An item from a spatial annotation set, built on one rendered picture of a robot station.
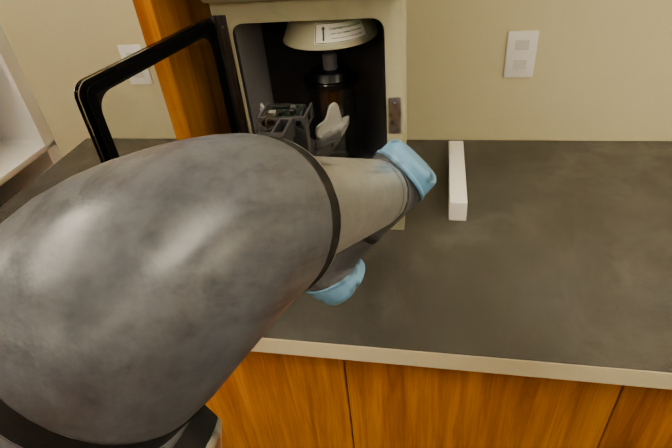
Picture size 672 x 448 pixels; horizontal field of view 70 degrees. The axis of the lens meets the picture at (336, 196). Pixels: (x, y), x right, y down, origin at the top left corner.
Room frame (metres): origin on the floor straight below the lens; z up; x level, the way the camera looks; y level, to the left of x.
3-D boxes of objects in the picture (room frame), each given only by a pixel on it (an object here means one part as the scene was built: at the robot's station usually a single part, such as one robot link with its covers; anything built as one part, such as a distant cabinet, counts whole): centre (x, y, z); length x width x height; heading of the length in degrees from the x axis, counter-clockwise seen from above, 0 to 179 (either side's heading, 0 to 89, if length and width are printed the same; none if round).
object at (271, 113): (0.63, 0.07, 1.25); 0.12 x 0.08 x 0.09; 167
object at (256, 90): (0.94, -0.01, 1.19); 0.26 x 0.24 x 0.35; 77
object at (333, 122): (0.71, -0.01, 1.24); 0.09 x 0.03 x 0.06; 133
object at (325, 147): (0.67, 0.02, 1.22); 0.09 x 0.05 x 0.02; 133
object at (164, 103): (0.70, 0.23, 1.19); 0.30 x 0.01 x 0.40; 157
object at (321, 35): (0.91, -0.02, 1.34); 0.18 x 0.18 x 0.05
